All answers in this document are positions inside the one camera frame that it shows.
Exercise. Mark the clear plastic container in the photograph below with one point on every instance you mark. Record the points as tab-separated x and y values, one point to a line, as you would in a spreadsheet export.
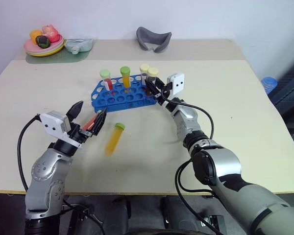
79	44

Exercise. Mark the orange test tube green cap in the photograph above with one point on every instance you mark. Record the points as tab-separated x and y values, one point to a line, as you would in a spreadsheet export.
125	78

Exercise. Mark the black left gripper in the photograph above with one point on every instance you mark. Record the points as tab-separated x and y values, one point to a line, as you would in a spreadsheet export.
76	133

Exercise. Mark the pink toy apple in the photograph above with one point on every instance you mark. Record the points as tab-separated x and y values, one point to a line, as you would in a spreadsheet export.
51	33

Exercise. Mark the blue test tube rack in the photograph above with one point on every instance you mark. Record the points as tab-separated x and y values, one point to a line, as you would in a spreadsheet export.
127	99

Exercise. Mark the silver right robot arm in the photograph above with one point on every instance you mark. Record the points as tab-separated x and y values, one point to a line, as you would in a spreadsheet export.
218	166

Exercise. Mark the red tube pale green cap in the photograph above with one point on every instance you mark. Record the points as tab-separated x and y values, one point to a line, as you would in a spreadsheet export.
107	79

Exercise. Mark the yellow plate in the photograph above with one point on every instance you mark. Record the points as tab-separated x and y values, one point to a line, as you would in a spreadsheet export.
42	55

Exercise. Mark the metal bracket under table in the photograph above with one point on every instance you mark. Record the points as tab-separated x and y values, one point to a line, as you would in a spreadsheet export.
214	221

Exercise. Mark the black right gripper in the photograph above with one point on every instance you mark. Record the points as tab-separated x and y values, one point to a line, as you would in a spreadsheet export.
164	91

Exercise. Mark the red test tube green cap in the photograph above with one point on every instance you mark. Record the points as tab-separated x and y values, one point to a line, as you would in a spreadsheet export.
89	124

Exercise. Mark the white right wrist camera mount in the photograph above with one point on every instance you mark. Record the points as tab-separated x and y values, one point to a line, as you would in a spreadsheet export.
177	83

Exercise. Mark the blue water bottle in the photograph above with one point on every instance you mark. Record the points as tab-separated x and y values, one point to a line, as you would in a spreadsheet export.
269	84

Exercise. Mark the green table mat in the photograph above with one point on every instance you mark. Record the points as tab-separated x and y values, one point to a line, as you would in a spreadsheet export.
71	57

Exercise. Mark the pink plate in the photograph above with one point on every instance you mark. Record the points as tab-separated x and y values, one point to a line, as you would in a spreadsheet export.
31	47

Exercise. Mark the yellow test tube green cap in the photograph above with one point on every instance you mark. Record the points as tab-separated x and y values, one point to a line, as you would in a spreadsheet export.
114	140

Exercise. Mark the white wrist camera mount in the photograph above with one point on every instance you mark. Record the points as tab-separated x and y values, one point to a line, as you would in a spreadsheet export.
177	83
52	122

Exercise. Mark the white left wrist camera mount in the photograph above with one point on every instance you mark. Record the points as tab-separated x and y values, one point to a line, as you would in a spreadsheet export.
52	122

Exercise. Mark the grey curved foam pad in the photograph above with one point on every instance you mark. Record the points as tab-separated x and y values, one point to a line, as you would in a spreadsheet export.
144	39

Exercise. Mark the black ribbed panel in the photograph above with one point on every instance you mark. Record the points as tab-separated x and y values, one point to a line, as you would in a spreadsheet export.
290	98

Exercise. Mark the dark tube pale yellow cap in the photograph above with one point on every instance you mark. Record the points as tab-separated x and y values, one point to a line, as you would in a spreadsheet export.
144	72

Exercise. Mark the orange toy fruit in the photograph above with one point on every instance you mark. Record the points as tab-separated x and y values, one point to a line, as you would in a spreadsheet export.
35	34

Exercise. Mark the dark green red toy fruit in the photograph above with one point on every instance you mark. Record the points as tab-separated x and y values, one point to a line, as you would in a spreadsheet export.
42	41

